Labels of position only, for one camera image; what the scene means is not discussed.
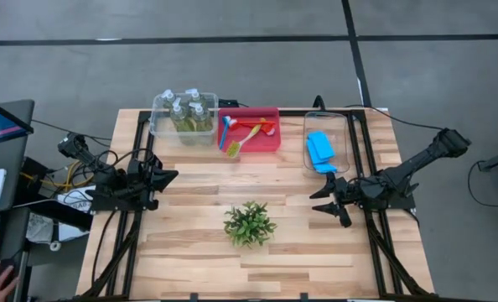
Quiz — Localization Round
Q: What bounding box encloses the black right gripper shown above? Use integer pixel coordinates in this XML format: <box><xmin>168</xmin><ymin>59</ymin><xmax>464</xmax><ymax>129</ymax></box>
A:
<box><xmin>309</xmin><ymin>170</ymin><xmax>370</xmax><ymax>229</ymax></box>

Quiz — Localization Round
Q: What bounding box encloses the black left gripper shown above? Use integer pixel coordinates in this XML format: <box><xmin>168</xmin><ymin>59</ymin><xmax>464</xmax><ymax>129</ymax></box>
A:
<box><xmin>125</xmin><ymin>157</ymin><xmax>180</xmax><ymax>196</ymax></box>

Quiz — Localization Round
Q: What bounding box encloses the clear soap pump bottle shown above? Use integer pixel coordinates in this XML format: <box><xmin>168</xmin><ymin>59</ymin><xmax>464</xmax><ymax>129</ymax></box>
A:
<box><xmin>159</xmin><ymin>88</ymin><xmax>179</xmax><ymax>111</ymax></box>
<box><xmin>184</xmin><ymin>87</ymin><xmax>206</xmax><ymax>109</ymax></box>
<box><xmin>189</xmin><ymin>102</ymin><xmax>214</xmax><ymax>133</ymax></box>
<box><xmin>169</xmin><ymin>96</ymin><xmax>194</xmax><ymax>133</ymax></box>

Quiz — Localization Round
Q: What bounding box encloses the blue white-bristle brush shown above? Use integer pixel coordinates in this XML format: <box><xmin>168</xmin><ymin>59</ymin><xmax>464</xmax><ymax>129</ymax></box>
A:
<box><xmin>217</xmin><ymin>115</ymin><xmax>238</xmax><ymax>151</ymax></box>

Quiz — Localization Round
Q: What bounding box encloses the green dish brush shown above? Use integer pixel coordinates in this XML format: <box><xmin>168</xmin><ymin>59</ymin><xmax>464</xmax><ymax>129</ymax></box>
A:
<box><xmin>226</xmin><ymin>122</ymin><xmax>264</xmax><ymax>159</ymax></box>

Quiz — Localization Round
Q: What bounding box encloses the clear rectangular plastic bin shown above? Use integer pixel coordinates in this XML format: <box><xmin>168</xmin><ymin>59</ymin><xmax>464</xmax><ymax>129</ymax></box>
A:
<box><xmin>150</xmin><ymin>91</ymin><xmax>220</xmax><ymax>147</ymax></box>

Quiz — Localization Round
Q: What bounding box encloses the clear plastic organizer bin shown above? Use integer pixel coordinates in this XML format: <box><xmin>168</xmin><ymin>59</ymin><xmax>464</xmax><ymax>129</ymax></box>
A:
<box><xmin>302</xmin><ymin>110</ymin><xmax>351</xmax><ymax>174</ymax></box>

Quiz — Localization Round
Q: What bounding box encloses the red plastic tray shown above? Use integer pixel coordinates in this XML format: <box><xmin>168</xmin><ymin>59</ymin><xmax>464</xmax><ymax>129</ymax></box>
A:
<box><xmin>216</xmin><ymin>106</ymin><xmax>282</xmax><ymax>154</ymax></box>

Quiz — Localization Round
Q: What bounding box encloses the green plant in white pot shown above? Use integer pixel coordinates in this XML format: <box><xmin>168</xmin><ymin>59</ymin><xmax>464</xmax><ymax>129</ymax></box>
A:
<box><xmin>223</xmin><ymin>200</ymin><xmax>278</xmax><ymax>249</ymax></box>

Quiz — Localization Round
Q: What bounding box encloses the white plastic bag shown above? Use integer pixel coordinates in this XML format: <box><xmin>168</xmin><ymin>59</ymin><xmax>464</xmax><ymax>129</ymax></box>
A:
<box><xmin>25</xmin><ymin>184</ymin><xmax>94</xmax><ymax>244</ymax></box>

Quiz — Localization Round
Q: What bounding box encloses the dark grey desk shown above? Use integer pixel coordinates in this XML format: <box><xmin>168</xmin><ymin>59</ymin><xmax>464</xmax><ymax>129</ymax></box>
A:
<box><xmin>0</xmin><ymin>99</ymin><xmax>36</xmax><ymax>302</ymax></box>

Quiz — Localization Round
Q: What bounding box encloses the black computer monitor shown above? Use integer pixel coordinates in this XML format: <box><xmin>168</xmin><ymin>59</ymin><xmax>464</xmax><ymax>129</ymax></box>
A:
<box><xmin>0</xmin><ymin>94</ymin><xmax>35</xmax><ymax>148</ymax></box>

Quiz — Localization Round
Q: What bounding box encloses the black computer mouse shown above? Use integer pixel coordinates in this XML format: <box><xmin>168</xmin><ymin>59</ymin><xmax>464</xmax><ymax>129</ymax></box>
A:
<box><xmin>0</xmin><ymin>258</ymin><xmax>18</xmax><ymax>278</ymax></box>

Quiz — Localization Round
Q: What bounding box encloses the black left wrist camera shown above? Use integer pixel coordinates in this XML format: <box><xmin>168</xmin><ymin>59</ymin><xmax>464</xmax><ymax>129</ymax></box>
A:
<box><xmin>126</xmin><ymin>159</ymin><xmax>146</xmax><ymax>181</ymax></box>

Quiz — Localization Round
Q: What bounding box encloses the black aluminium table frame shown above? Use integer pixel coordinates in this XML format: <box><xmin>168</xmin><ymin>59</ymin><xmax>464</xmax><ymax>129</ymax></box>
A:
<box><xmin>76</xmin><ymin>107</ymin><xmax>434</xmax><ymax>301</ymax></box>

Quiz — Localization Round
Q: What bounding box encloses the black floor cable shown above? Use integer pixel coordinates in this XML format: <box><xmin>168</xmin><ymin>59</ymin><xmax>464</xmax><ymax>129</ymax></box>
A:
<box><xmin>31</xmin><ymin>118</ymin><xmax>114</xmax><ymax>141</ymax></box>
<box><xmin>466</xmin><ymin>159</ymin><xmax>498</xmax><ymax>208</ymax></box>
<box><xmin>345</xmin><ymin>103</ymin><xmax>445</xmax><ymax>132</ymax></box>

